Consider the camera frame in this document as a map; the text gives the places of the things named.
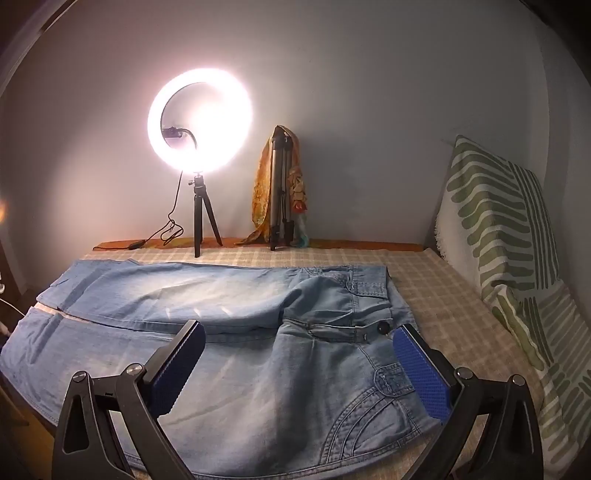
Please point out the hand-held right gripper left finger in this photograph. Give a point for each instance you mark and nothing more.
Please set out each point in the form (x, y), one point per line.
(178, 369)

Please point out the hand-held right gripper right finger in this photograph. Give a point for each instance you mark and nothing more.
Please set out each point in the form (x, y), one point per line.
(422, 369)

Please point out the blue denim pants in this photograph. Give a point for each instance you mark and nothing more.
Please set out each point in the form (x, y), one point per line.
(254, 369)

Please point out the orange wooden bed edge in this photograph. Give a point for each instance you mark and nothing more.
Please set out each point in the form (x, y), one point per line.
(360, 244)

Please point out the green striped white pillow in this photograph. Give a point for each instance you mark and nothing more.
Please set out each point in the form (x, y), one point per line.
(563, 350)
(489, 217)

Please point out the silver folded tripod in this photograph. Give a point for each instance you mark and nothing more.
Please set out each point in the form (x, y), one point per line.
(277, 194)

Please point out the wooden framed object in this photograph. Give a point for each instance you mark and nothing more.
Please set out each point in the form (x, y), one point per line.
(261, 184)

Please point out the black phone holder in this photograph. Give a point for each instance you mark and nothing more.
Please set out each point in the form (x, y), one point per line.
(171, 132)

